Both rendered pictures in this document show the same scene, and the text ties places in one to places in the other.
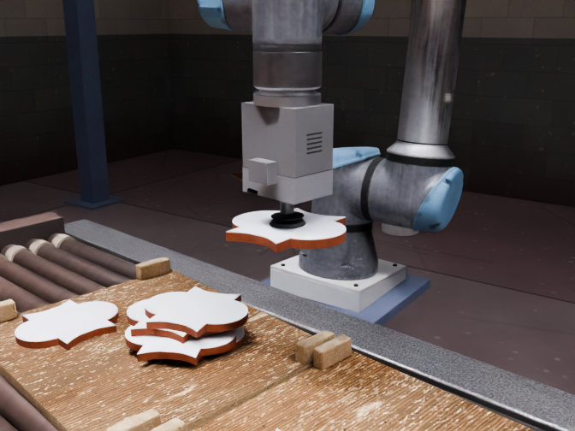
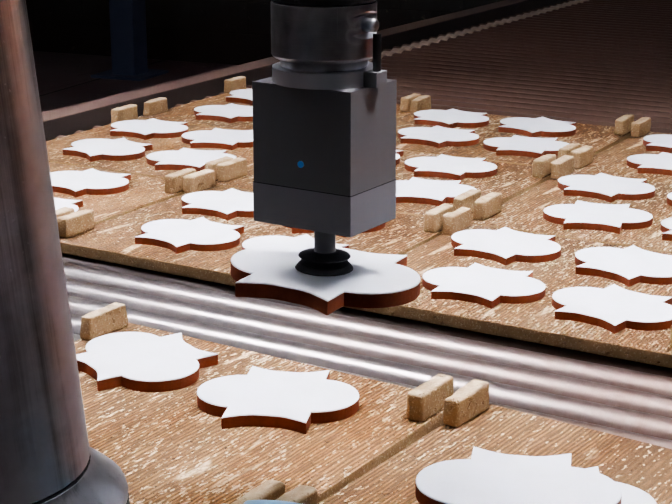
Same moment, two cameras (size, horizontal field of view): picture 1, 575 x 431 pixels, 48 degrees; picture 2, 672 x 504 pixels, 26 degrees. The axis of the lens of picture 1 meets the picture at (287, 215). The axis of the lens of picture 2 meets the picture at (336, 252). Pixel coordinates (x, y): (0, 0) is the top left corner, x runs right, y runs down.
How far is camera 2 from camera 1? 1.76 m
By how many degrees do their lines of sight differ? 145
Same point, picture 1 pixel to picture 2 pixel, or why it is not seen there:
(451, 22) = not seen: outside the picture
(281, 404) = (314, 463)
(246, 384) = (378, 481)
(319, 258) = not seen: outside the picture
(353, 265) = not seen: outside the picture
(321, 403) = (261, 470)
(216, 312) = (471, 477)
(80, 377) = (623, 467)
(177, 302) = (560, 490)
